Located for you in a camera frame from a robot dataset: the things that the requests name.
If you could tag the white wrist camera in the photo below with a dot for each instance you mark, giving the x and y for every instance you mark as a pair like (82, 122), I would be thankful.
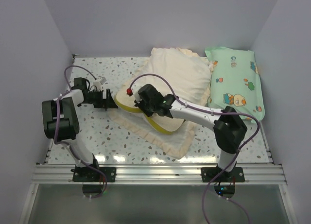
(99, 82)
(133, 93)

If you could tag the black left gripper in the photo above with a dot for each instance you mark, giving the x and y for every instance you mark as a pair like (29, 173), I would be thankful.
(107, 103)

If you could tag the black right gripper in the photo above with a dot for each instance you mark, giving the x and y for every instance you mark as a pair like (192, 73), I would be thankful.
(148, 113)

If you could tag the cream yellow dotted pillow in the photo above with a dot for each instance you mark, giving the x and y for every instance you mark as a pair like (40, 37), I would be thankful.
(164, 125)

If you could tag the aluminium front rail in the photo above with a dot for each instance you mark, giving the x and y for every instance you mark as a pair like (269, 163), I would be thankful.
(165, 174)

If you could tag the green cartoon print pillow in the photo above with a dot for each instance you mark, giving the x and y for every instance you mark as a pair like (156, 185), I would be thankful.
(235, 81)

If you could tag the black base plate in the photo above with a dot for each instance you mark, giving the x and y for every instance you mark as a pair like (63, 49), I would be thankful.
(85, 174)
(212, 174)

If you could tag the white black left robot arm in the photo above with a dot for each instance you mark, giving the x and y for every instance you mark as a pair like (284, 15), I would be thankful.
(61, 124)

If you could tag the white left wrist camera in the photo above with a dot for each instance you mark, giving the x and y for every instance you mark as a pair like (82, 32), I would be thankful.
(99, 82)

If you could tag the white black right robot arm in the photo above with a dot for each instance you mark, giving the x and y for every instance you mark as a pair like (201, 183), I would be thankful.
(227, 126)

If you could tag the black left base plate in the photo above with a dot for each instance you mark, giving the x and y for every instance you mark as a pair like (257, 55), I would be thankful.
(85, 174)

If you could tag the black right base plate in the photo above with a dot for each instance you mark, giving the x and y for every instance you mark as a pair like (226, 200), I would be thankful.
(212, 174)

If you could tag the white pillowcase with cream ruffle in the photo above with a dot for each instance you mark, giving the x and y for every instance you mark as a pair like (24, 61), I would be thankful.
(170, 70)

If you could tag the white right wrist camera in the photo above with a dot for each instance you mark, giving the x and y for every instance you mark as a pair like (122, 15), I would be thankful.
(133, 93)

